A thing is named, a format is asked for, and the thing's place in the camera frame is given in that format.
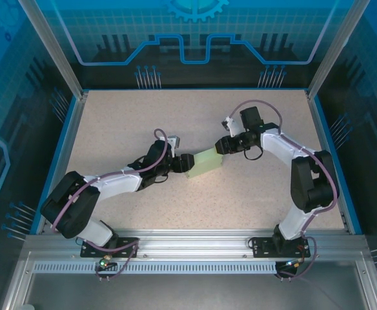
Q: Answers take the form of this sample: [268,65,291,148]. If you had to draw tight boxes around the light green paper box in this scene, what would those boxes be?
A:
[185,145,225,180]

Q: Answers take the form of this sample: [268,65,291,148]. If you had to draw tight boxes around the blue table border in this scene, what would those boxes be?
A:
[29,95,364,235]

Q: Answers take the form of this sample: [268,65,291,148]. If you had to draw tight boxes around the small connector board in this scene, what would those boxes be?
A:
[284,258,306,269]
[98,254,117,269]

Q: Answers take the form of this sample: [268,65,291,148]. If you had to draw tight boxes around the thin black cable loop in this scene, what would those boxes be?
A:
[243,144,263,161]

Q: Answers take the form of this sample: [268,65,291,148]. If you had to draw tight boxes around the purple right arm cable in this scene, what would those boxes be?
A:
[229,98,341,282]

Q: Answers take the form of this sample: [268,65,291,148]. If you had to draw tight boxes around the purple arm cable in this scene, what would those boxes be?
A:
[51,128,176,284]
[229,98,341,282]

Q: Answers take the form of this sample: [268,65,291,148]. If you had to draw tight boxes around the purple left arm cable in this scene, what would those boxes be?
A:
[51,128,176,284]

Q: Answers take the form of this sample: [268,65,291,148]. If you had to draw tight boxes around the aluminium cross rail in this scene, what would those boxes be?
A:
[23,228,369,259]

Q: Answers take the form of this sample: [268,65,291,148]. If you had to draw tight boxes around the aluminium side rail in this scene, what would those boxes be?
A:
[306,90,354,235]
[35,92,89,235]

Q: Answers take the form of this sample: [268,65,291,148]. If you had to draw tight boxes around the slotted grey cable duct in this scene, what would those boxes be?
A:
[32,262,278,275]

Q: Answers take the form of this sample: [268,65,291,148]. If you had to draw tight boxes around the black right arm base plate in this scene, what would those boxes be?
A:
[250,236,318,259]

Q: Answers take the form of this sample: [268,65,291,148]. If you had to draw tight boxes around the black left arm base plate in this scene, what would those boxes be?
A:
[79,236,141,259]

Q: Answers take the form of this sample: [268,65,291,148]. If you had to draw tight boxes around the aluminium frame post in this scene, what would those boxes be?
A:
[18,0,89,99]
[307,0,372,99]

